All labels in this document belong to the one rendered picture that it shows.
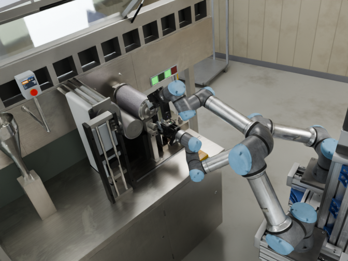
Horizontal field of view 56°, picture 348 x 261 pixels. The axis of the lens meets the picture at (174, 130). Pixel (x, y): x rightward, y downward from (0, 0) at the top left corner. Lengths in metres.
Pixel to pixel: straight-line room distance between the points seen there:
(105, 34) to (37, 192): 0.94
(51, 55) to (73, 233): 0.93
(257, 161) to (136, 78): 1.12
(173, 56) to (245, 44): 2.63
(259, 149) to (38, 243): 1.20
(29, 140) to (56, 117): 0.19
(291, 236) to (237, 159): 0.42
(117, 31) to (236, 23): 2.99
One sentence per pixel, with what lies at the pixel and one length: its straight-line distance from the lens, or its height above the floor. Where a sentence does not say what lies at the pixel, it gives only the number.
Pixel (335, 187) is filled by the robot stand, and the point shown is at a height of 1.07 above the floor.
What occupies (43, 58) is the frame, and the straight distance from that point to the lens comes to 1.86.
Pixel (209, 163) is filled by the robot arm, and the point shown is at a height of 1.07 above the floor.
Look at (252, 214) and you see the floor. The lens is 2.90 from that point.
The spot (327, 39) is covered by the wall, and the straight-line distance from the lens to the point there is 4.51.
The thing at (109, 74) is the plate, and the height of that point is 1.37.
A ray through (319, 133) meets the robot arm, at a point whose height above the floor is 1.05.
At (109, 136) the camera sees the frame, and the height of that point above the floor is 1.31.
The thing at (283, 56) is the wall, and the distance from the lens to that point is 4.75.
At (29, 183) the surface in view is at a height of 1.17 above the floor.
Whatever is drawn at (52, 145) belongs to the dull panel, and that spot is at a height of 1.12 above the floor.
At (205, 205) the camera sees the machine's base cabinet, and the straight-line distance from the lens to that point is 2.33.
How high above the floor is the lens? 2.31
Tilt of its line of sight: 38 degrees down
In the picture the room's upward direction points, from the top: 8 degrees counter-clockwise
